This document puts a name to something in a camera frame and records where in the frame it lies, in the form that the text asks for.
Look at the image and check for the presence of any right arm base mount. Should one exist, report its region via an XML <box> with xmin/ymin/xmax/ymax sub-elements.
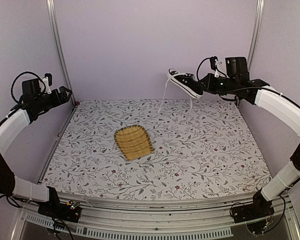
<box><xmin>229</xmin><ymin>201</ymin><xmax>274</xmax><ymax>223</ymax></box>

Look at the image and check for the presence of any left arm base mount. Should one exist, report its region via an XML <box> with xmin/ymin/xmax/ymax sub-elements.
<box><xmin>38</xmin><ymin>202</ymin><xmax>82</xmax><ymax>223</ymax></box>

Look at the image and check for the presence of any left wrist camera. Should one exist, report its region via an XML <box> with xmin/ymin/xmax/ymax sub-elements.
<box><xmin>43</xmin><ymin>73</ymin><xmax>52</xmax><ymax>94</ymax></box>

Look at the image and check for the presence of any floral patterned table mat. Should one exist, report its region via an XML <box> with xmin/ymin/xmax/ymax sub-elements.
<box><xmin>42</xmin><ymin>99</ymin><xmax>271</xmax><ymax>201</ymax></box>

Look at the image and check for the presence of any left black camera cable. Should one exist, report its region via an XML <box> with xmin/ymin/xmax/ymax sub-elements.
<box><xmin>10</xmin><ymin>71</ymin><xmax>47</xmax><ymax>104</ymax></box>

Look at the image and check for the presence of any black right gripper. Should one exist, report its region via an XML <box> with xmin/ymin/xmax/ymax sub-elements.
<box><xmin>197</xmin><ymin>72</ymin><xmax>239</xmax><ymax>95</ymax></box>

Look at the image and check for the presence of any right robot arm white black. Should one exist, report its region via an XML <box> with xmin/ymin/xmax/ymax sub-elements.
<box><xmin>198</xmin><ymin>56</ymin><xmax>300</xmax><ymax>218</ymax></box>

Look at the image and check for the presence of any black camera cable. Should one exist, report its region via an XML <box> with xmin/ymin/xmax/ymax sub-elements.
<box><xmin>195</xmin><ymin>57</ymin><xmax>228</xmax><ymax>81</ymax></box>
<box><xmin>10</xmin><ymin>71</ymin><xmax>47</xmax><ymax>104</ymax></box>

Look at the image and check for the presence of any black white canvas sneaker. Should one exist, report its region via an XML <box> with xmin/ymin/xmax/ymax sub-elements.
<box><xmin>157</xmin><ymin>68</ymin><xmax>203</xmax><ymax>117</ymax></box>

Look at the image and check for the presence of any woven bamboo tray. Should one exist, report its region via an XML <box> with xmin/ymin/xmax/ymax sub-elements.
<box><xmin>114</xmin><ymin>125</ymin><xmax>154</xmax><ymax>161</ymax></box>

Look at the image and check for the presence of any left aluminium frame post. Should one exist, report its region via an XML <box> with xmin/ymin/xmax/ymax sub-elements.
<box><xmin>46</xmin><ymin>0</ymin><xmax>76</xmax><ymax>107</ymax></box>

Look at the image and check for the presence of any aluminium frame post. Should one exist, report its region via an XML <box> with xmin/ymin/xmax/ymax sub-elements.
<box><xmin>247</xmin><ymin>0</ymin><xmax>265</xmax><ymax>71</ymax></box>
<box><xmin>46</xmin><ymin>0</ymin><xmax>76</xmax><ymax>107</ymax></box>

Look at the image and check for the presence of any right black camera cable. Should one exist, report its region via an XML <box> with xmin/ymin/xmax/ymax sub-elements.
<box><xmin>195</xmin><ymin>57</ymin><xmax>228</xmax><ymax>81</ymax></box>

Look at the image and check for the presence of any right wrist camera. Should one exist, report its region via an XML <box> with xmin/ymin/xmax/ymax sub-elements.
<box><xmin>210</xmin><ymin>56</ymin><xmax>221</xmax><ymax>78</ymax></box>

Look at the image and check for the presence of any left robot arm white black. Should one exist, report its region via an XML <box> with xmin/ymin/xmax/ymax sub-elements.
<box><xmin>0</xmin><ymin>73</ymin><xmax>72</xmax><ymax>217</ymax></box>

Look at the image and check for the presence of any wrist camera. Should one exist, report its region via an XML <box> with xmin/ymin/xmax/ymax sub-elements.
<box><xmin>210</xmin><ymin>56</ymin><xmax>221</xmax><ymax>78</ymax></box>
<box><xmin>43</xmin><ymin>73</ymin><xmax>52</xmax><ymax>94</ymax></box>

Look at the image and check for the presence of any right aluminium frame post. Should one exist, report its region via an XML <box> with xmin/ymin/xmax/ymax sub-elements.
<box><xmin>247</xmin><ymin>0</ymin><xmax>265</xmax><ymax>71</ymax></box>

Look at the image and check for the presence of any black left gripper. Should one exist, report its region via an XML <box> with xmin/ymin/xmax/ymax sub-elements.
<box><xmin>35</xmin><ymin>85</ymin><xmax>73</xmax><ymax>111</ymax></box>

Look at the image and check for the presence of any front aluminium rail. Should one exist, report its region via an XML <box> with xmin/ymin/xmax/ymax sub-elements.
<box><xmin>11</xmin><ymin>193</ymin><xmax>300</xmax><ymax>240</ymax></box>

